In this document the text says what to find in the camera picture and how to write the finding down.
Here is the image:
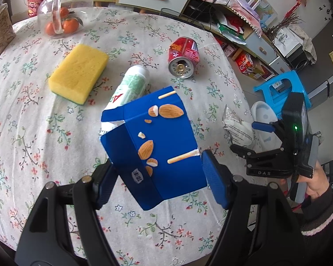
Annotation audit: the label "floral tablecloth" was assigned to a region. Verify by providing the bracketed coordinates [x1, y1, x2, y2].
[0, 6, 268, 261]

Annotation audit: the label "pink floral cloth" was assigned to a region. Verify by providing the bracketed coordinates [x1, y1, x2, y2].
[180, 0, 264, 33]

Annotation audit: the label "red cardboard box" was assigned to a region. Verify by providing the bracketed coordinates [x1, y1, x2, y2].
[234, 52, 265, 81]

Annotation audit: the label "red tin can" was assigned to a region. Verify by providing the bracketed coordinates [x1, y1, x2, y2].
[168, 37, 200, 80]

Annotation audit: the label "green packet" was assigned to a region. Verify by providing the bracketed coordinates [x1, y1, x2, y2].
[215, 22, 248, 45]

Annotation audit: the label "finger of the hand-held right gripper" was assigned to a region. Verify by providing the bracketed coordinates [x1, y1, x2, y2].
[230, 143, 267, 162]
[251, 119, 284, 137]

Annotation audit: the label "cloth covered appliance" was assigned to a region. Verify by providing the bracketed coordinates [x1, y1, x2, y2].
[274, 23, 315, 62]

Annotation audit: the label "printed map bag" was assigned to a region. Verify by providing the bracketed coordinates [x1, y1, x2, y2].
[248, 0, 278, 26]

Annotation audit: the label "person's right forearm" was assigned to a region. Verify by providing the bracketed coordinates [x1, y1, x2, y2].
[300, 184, 333, 238]

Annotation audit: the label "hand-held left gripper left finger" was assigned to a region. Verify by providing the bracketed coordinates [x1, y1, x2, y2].
[14, 161, 120, 266]

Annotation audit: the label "plastic snack jar red label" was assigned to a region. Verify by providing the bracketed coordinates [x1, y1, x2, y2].
[0, 2, 16, 57]

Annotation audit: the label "blue plastic stool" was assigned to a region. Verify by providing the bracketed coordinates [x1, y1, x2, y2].
[253, 70, 313, 112]

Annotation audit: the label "white plastic bottle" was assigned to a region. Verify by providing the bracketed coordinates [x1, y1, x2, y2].
[104, 65, 151, 112]

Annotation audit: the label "person's right hand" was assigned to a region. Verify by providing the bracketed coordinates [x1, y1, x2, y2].
[305, 162, 331, 200]

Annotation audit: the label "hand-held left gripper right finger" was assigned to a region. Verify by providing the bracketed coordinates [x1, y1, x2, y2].
[201, 149, 303, 266]

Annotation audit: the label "dried branches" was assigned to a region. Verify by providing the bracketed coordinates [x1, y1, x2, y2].
[268, 13, 303, 40]

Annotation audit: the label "white wrapper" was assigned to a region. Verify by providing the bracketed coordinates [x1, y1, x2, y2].
[223, 106, 256, 147]

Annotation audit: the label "low wooden cabinet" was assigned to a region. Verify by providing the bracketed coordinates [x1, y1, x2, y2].
[180, 0, 292, 73]

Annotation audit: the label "yellow sponge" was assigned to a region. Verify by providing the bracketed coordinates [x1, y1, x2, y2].
[48, 43, 109, 105]

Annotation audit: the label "white trash bin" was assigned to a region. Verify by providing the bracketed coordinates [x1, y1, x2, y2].
[251, 101, 284, 159]

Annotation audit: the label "blue snack box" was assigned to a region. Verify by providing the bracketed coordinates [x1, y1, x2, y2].
[100, 86, 208, 211]

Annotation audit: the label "red wall decoration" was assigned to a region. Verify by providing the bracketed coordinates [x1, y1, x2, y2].
[287, 0, 319, 20]

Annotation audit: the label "red bucket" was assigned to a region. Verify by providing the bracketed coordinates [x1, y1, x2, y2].
[26, 0, 49, 19]

